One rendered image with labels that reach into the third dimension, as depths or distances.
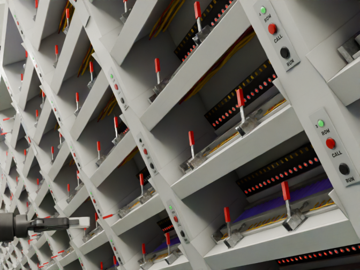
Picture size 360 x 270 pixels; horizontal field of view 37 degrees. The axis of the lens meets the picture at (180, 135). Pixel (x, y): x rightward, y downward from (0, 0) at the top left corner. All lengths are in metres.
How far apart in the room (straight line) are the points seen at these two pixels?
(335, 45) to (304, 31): 0.05
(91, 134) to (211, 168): 1.02
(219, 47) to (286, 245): 0.40
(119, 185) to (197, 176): 0.89
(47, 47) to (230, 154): 1.31
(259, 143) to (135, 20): 0.47
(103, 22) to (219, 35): 0.59
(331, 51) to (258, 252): 0.50
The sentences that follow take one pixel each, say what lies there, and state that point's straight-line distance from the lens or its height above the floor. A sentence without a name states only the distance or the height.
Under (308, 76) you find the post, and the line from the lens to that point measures 0.84.
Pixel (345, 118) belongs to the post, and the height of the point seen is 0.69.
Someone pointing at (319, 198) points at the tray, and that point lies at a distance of 1.03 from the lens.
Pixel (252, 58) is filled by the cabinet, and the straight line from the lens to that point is 1.28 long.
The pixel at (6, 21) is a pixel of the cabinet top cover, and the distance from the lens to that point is 2.55.
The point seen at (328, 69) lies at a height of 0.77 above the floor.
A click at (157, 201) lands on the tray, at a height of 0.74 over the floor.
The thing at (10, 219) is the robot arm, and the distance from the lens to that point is 1.79.
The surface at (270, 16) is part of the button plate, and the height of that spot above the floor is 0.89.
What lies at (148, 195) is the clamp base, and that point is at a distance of 1.67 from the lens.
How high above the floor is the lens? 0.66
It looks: 8 degrees up
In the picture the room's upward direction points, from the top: 25 degrees counter-clockwise
